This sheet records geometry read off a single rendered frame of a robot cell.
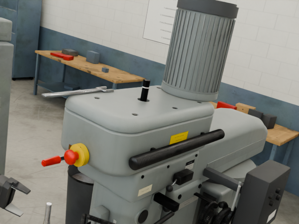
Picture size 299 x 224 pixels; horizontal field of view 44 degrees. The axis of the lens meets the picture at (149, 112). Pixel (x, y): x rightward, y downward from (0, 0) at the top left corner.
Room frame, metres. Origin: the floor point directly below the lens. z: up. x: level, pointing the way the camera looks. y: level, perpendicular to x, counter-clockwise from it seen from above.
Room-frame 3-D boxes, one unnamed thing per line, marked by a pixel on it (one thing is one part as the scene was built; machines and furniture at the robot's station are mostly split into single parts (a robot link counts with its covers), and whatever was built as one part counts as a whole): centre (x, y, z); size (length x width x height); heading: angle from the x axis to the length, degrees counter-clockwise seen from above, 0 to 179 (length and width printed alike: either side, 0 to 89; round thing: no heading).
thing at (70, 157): (0.86, 0.17, 1.76); 0.04 x 0.03 x 0.04; 54
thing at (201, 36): (1.27, -0.12, 2.05); 0.20 x 0.20 x 0.32
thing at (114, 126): (1.08, 0.02, 1.81); 0.47 x 0.26 x 0.16; 144
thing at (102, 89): (1.00, 0.21, 1.89); 0.24 x 0.04 x 0.01; 145
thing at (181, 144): (1.01, -0.11, 1.79); 0.45 x 0.04 x 0.04; 144
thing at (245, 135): (1.47, -0.27, 1.66); 0.80 x 0.23 x 0.20; 144
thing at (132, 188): (1.10, 0.00, 1.68); 0.34 x 0.24 x 0.10; 144
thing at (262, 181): (1.11, -0.42, 1.62); 0.20 x 0.09 x 0.21; 144
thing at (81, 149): (0.88, 0.16, 1.76); 0.06 x 0.02 x 0.06; 54
